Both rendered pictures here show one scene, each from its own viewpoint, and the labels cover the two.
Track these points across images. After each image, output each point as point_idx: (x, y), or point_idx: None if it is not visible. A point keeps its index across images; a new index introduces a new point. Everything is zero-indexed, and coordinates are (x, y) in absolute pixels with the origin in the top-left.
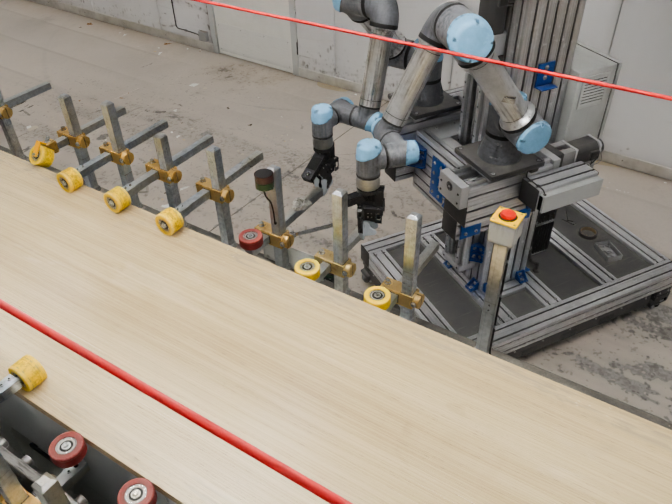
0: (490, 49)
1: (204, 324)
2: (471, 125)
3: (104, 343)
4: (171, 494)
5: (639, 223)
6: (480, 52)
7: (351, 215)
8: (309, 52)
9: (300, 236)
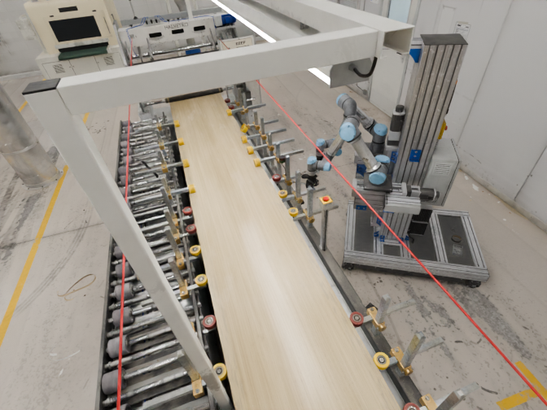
0: (352, 137)
1: (240, 196)
2: None
3: (214, 189)
4: (197, 232)
5: (507, 250)
6: (348, 137)
7: None
8: None
9: (338, 189)
